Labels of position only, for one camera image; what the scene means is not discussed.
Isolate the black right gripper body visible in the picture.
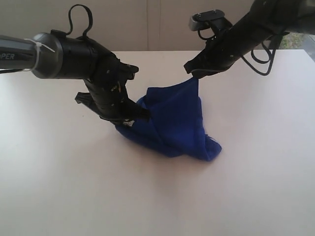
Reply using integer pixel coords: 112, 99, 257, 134
205, 22, 261, 70

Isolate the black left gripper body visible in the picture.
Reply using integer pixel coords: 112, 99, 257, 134
75, 59, 139, 123

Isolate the blue towel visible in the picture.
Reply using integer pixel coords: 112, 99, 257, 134
115, 78, 222, 161

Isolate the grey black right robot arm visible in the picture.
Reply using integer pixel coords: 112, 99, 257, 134
184, 0, 315, 79

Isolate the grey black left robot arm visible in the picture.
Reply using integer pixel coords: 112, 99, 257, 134
0, 31, 150, 124

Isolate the white label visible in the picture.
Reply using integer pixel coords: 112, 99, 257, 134
123, 120, 135, 127

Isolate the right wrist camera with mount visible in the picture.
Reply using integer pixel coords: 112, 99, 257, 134
189, 10, 233, 41

